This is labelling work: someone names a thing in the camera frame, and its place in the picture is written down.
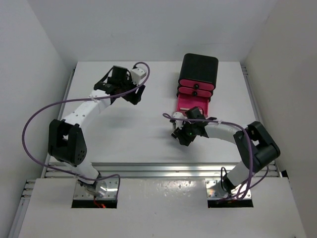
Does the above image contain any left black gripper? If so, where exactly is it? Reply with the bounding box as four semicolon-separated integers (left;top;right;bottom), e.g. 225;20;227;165
118;73;144;104

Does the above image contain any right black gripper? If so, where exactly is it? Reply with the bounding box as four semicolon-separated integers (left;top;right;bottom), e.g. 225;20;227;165
174;119;197;146

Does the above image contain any pink bottom drawer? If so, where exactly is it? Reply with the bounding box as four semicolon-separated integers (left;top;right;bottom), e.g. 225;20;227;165
176;94;210;117

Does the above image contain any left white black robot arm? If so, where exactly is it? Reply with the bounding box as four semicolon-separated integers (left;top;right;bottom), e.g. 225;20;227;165
48;65;149;192

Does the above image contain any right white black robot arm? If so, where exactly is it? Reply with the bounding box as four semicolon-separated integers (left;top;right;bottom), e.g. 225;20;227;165
163;107;281;200

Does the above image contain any black drawer cabinet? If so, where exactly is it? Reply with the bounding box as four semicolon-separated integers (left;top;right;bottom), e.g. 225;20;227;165
178;53;219;88

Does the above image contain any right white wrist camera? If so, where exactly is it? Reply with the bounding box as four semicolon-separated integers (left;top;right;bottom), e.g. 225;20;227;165
170;112;185;130

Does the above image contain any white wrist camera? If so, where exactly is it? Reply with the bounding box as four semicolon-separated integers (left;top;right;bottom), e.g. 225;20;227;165
170;112;185;130
130;67;147;81

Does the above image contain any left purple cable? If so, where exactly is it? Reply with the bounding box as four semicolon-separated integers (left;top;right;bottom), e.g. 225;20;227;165
21;61;151;196

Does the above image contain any purple cable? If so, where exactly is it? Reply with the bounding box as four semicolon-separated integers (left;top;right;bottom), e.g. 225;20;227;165
162;113;269;201
21;61;151;196

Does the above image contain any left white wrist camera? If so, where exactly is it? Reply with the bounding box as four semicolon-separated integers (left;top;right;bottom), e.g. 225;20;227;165
130;67;147;81

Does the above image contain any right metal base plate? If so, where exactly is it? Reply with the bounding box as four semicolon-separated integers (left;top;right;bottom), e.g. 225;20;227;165
205;178;251;202

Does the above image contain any metal base plate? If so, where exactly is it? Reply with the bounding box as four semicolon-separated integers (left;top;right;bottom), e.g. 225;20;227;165
73;178;119;201
205;178;251;202

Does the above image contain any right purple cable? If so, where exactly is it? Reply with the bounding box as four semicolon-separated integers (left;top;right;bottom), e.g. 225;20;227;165
162;113;269;201

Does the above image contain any aluminium front rail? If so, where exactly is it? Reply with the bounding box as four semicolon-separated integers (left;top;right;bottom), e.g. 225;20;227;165
42;162;280;178

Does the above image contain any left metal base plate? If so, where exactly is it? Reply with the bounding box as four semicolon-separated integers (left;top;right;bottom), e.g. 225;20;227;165
73;178;119;201

